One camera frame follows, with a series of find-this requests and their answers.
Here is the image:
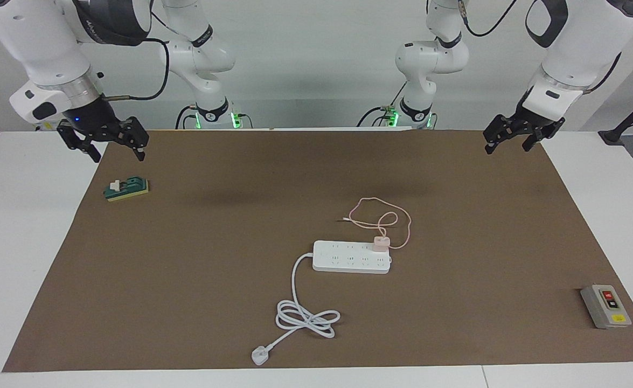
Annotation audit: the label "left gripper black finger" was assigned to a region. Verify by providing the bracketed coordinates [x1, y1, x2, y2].
[483, 117, 514, 156]
[521, 126, 554, 153]

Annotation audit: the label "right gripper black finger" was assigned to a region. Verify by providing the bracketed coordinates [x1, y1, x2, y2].
[126, 117, 150, 162]
[58, 123, 102, 163]

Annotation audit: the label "black stand with angled pole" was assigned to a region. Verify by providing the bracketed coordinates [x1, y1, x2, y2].
[598, 86, 633, 146]

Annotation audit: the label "brown table mat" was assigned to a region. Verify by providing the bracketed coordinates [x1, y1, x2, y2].
[2, 129, 633, 373]

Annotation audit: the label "white power strip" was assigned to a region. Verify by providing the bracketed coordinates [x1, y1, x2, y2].
[312, 240, 392, 274]

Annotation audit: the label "white power cord with plug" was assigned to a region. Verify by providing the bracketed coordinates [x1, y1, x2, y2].
[251, 253, 342, 366]

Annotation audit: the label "black right base cables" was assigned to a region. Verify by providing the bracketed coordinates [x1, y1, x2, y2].
[175, 105, 201, 130]

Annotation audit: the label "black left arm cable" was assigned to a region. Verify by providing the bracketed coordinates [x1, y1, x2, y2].
[459, 0, 519, 38]

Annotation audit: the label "pink charging cable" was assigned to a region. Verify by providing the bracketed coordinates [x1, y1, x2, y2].
[342, 197, 412, 250]

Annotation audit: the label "green knife switch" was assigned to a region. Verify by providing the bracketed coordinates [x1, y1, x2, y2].
[103, 177, 150, 203]

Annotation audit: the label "black left base cables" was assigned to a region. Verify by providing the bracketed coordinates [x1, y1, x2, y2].
[356, 81, 409, 128]

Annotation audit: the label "black base cables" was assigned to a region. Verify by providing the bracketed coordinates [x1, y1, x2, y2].
[175, 105, 201, 130]
[356, 81, 409, 128]

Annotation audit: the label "grey on-off switch box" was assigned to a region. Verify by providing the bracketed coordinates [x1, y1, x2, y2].
[580, 284, 632, 330]

